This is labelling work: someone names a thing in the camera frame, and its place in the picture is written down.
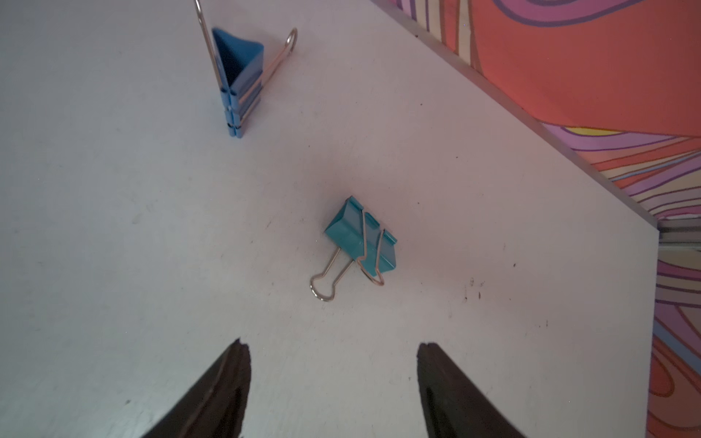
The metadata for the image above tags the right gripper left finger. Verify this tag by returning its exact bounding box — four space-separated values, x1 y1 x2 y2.
144 341 252 437

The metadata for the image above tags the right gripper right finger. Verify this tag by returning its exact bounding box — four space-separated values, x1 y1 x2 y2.
417 342 523 438

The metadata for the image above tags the teal binder clip right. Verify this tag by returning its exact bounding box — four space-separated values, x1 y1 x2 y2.
310 196 397 302

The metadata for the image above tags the blue binder clip far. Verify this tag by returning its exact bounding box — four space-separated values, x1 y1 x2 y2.
194 0 299 138

